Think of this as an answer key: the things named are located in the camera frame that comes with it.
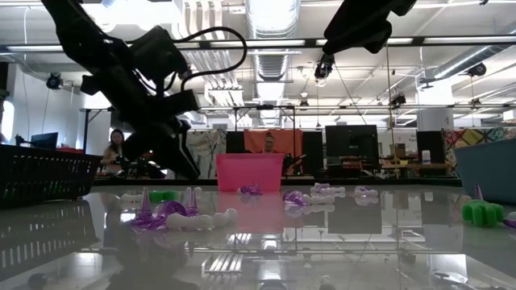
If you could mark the small black monitor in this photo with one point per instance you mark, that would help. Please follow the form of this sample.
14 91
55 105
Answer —
430 146
44 141

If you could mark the brown cardboard box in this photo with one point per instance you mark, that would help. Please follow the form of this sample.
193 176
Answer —
399 150

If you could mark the floral patterned panel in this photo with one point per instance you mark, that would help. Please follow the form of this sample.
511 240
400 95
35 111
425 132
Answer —
205 153

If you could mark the black ceiling camera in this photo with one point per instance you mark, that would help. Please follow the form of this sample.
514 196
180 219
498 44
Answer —
323 66
398 100
53 80
477 69

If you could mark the pink plastic bin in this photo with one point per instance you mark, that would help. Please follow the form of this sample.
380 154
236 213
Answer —
250 171

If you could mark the green plastic Halloween toy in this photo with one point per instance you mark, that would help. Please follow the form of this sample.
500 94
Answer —
163 196
481 213

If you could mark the blue plastic bin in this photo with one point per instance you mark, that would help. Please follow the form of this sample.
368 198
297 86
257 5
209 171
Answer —
488 169

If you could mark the black background robot arm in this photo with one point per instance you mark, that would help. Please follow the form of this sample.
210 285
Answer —
294 163
137 167

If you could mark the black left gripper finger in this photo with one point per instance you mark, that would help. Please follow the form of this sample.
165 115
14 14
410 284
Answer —
153 155
183 149

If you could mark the overhead beam with light strips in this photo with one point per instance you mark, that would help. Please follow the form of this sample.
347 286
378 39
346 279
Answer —
282 42

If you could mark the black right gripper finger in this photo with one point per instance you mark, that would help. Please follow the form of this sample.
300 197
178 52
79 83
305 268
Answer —
379 38
346 36

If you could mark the silver round air duct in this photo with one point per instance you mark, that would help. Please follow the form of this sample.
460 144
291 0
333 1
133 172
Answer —
274 24
463 60

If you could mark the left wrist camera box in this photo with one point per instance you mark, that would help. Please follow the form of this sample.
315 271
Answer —
157 52

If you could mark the large black monitor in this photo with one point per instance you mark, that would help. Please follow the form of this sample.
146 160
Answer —
352 143

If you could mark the person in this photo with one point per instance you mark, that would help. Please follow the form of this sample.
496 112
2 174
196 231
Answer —
269 144
115 149

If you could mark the black divider panel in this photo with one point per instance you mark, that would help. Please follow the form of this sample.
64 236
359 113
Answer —
235 142
312 153

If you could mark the white building column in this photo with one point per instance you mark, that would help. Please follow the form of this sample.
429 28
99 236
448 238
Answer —
435 104

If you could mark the white bottle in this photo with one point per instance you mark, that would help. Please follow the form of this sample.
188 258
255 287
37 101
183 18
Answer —
426 157

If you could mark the colourful patchwork quilt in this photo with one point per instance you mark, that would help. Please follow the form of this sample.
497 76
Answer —
471 139

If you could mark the orange cloth panel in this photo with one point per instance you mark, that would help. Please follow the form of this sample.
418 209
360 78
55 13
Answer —
286 141

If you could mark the black mesh basket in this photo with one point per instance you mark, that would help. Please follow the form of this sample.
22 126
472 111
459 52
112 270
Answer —
40 177

